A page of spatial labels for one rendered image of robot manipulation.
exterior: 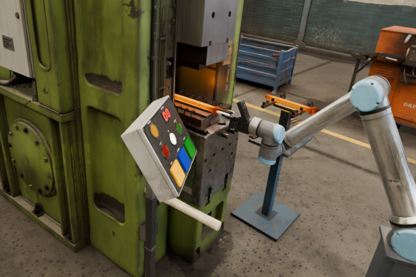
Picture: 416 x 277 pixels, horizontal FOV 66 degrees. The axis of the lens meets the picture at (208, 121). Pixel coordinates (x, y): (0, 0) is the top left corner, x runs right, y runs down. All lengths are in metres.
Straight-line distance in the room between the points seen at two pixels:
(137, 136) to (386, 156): 0.94
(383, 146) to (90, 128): 1.41
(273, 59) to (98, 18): 4.06
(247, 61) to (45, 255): 4.29
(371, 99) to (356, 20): 7.89
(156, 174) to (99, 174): 0.93
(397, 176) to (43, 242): 2.07
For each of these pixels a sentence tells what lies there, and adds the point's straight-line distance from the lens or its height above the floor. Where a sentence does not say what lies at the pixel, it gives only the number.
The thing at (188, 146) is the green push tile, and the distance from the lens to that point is 1.32.
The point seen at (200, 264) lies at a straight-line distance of 2.22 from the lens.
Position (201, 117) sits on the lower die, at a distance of 1.70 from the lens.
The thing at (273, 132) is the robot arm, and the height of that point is 1.01.
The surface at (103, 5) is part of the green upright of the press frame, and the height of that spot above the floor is 1.50.
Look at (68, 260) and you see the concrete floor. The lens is 2.32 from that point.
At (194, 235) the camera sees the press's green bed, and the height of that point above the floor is 0.24.
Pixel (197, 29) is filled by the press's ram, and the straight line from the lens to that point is 1.52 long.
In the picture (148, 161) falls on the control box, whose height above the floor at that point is 1.08.
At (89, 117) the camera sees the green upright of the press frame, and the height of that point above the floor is 0.92.
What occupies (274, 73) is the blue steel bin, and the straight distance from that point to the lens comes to 5.46.
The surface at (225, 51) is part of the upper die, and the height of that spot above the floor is 1.32.
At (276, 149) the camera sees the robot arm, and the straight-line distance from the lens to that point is 1.64.
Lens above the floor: 1.66
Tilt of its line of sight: 24 degrees down
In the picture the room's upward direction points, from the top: 5 degrees clockwise
